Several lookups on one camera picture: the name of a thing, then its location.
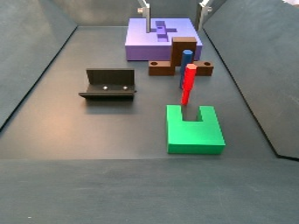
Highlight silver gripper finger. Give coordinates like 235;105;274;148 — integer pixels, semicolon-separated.
138;0;151;33
198;0;213;30

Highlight green U-shaped block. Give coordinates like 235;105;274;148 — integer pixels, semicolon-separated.
166;105;226;155

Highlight purple board with cross slot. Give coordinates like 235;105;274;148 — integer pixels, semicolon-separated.
126;18;203;61

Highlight blue hexagonal peg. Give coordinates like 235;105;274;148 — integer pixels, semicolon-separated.
179;49;195;89

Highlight brown T-shaped block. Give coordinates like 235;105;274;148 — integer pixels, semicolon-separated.
149;37;214;76

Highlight red hexagonal peg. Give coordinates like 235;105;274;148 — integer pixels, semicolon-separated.
182;64;198;105

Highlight black angle bracket fixture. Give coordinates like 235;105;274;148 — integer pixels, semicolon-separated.
79;68;137;100

